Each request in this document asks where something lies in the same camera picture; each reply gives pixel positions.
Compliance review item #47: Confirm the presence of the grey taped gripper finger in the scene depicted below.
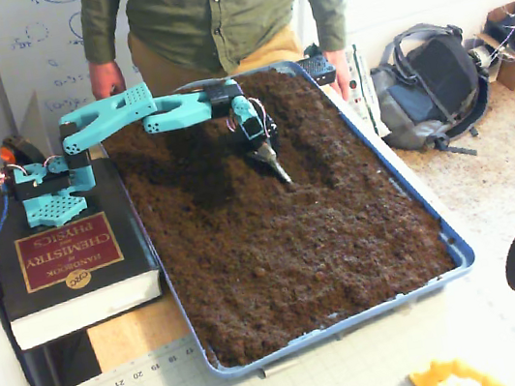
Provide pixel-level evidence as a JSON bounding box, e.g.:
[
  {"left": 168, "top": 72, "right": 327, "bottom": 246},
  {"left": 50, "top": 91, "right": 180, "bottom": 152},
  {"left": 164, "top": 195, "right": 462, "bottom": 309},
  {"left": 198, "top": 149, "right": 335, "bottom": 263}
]
[{"left": 248, "top": 140, "right": 294, "bottom": 191}]

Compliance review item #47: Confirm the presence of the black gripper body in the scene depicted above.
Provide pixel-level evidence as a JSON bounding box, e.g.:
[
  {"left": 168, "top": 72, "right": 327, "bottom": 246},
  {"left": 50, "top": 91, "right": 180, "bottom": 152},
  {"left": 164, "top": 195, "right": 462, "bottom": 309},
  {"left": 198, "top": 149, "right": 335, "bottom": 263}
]
[{"left": 239, "top": 118, "right": 284, "bottom": 157}]

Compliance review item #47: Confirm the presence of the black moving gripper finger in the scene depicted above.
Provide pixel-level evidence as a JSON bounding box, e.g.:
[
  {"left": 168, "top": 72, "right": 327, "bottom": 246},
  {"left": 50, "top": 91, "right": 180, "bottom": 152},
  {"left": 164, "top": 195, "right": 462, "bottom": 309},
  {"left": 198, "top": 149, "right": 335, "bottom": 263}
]
[{"left": 266, "top": 123, "right": 284, "bottom": 149}]

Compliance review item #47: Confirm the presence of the brown soil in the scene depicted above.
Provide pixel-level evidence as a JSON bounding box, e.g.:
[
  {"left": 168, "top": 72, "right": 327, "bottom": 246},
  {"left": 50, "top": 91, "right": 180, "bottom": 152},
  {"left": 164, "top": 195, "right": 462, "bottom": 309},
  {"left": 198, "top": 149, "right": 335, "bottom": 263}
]
[{"left": 94, "top": 43, "right": 468, "bottom": 383}]

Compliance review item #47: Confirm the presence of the green sleeved right forearm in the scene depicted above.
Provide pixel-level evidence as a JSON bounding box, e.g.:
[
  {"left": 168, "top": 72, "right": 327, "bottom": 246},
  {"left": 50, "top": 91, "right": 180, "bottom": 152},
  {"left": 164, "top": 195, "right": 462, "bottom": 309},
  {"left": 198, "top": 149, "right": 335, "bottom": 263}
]
[{"left": 76, "top": 0, "right": 139, "bottom": 69}]

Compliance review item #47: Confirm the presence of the green sleeved left forearm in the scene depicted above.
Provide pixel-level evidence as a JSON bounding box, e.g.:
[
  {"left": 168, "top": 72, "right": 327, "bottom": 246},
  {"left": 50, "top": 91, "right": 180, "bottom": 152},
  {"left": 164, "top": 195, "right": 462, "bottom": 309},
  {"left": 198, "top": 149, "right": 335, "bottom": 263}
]
[{"left": 298, "top": 0, "right": 359, "bottom": 58}]

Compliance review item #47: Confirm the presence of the person's left hand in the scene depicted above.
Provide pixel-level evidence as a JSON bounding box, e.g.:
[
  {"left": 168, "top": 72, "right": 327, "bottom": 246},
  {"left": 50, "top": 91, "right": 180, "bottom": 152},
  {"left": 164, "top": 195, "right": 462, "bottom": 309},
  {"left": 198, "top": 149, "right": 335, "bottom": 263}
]
[{"left": 321, "top": 46, "right": 355, "bottom": 105}]

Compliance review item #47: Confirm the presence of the person's right hand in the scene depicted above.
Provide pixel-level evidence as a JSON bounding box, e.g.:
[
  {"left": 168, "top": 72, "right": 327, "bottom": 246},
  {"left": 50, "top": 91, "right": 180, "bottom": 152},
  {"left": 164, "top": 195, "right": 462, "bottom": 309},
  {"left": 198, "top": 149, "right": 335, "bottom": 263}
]
[{"left": 86, "top": 57, "right": 129, "bottom": 103}]

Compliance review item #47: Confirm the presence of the black perforated device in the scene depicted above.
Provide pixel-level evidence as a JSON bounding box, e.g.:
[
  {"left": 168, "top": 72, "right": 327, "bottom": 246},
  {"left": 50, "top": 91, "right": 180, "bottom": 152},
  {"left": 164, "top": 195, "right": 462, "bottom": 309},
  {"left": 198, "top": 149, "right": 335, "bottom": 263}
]
[{"left": 297, "top": 52, "right": 340, "bottom": 89}]

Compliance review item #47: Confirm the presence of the dark green object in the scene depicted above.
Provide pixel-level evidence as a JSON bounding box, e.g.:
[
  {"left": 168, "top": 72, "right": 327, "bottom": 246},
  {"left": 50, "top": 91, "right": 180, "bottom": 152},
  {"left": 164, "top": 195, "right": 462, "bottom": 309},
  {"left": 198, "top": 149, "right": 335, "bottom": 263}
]
[{"left": 302, "top": 42, "right": 325, "bottom": 60}]

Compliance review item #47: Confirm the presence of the green button shirt torso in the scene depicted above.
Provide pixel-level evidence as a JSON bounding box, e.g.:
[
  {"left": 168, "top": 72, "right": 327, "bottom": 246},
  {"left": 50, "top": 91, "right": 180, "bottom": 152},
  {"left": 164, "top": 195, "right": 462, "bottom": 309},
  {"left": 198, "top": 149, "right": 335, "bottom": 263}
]
[{"left": 76, "top": 0, "right": 360, "bottom": 96}]

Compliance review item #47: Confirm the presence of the grey black backpack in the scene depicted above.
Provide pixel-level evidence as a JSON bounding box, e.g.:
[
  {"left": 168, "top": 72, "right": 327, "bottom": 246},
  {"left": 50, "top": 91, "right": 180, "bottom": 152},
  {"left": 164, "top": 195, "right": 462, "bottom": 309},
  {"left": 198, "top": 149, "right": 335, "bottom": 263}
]
[{"left": 364, "top": 14, "right": 502, "bottom": 169}]

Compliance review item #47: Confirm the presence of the black chemistry physics handbook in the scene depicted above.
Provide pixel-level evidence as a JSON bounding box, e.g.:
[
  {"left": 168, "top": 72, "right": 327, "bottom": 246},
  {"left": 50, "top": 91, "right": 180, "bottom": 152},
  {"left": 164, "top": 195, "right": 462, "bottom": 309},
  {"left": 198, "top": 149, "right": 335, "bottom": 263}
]
[{"left": 0, "top": 146, "right": 172, "bottom": 355}]

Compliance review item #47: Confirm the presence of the grey metal bar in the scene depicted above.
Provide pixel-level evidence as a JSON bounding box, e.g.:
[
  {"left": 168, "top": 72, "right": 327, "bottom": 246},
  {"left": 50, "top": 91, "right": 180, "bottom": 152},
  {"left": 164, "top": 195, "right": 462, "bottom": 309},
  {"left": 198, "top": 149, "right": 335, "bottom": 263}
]
[{"left": 257, "top": 356, "right": 306, "bottom": 378}]

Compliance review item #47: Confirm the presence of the blue plastic tray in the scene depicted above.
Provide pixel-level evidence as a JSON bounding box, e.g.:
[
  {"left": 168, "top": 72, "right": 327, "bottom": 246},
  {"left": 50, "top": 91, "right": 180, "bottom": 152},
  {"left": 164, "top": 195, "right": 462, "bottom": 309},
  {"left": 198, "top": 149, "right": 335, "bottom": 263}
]
[{"left": 91, "top": 35, "right": 489, "bottom": 386}]

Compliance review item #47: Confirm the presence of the white cylindrical part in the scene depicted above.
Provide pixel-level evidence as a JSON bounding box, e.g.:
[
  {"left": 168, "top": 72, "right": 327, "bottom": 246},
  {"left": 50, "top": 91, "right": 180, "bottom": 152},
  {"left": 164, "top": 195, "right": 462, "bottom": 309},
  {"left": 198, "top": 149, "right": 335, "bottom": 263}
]
[{"left": 467, "top": 43, "right": 494, "bottom": 72}]

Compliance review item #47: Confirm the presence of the orange black round object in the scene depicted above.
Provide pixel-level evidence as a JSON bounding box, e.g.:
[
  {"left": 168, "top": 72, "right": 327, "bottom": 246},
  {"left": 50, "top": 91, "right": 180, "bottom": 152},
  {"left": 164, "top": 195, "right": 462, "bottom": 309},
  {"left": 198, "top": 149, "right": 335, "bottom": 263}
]
[{"left": 0, "top": 130, "right": 47, "bottom": 171}]

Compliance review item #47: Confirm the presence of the whiteboard with blue writing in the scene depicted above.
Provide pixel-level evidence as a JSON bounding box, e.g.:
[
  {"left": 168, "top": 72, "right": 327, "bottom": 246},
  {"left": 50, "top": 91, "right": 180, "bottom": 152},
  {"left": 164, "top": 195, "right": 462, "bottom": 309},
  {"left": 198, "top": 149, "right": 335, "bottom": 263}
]
[{"left": 0, "top": 0, "right": 159, "bottom": 146}]

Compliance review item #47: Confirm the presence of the yellow plastic object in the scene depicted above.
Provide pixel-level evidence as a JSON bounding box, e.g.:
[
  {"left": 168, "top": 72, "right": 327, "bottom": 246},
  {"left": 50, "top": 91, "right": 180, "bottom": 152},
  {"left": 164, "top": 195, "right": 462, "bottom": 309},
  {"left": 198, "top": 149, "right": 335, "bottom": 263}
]
[{"left": 407, "top": 349, "right": 507, "bottom": 386}]

